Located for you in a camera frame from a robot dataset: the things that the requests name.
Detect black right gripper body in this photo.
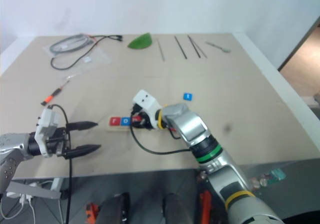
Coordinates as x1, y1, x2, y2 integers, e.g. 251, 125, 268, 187
130, 104, 155, 130

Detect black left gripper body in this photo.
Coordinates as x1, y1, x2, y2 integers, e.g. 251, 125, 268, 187
45, 126, 72, 159

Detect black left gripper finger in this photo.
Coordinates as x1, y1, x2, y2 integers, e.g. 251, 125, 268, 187
62, 144, 102, 160
65, 120, 100, 131

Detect wooden letter tray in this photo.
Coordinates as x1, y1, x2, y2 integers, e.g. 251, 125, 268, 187
104, 115, 167, 132

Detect orange and black screwdriver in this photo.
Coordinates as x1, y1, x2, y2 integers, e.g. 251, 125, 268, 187
40, 79, 71, 107

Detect orange tool on floor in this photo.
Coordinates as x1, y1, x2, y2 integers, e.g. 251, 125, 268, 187
84, 202, 101, 224

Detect clear plastic bag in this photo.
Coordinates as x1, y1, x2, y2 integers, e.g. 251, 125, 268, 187
43, 37, 113, 76

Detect green leaf-shaped plate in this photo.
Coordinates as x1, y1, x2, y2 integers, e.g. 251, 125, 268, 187
127, 32, 153, 50

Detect red tool on floor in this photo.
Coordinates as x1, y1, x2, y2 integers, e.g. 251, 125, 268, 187
199, 190, 214, 224

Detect small metal spoon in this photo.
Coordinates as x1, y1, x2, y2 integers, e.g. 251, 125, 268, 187
205, 41, 231, 53

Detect small clear objects on floor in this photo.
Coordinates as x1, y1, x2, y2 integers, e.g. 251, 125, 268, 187
248, 172, 270, 190

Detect teal plastic object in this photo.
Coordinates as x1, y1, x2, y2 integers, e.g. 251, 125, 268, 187
269, 168, 287, 181

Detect brown wooden door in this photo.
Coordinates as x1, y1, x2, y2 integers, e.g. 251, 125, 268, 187
277, 16, 320, 97

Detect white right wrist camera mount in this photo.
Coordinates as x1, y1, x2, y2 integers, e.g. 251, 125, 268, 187
132, 89, 162, 129

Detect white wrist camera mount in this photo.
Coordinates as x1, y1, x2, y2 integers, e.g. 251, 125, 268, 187
132, 89, 162, 129
34, 107, 61, 158

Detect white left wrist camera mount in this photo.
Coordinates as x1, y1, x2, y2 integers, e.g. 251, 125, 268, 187
34, 107, 61, 158

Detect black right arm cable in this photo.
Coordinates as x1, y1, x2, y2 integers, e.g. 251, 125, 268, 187
128, 126, 194, 155

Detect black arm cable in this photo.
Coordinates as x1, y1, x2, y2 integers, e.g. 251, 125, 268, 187
128, 126, 194, 155
47, 104, 74, 224

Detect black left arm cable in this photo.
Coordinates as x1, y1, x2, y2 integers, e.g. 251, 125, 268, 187
47, 104, 74, 224

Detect grey metal table bracket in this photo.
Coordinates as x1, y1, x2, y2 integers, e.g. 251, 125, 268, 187
5, 180, 63, 200

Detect black cable with red connector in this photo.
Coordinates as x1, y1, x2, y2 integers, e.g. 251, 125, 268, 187
50, 34, 124, 71

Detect white cable under table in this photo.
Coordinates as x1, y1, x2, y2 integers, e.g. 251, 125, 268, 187
0, 193, 37, 220

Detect coiled grey cable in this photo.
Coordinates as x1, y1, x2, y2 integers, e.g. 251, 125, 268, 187
49, 34, 94, 57

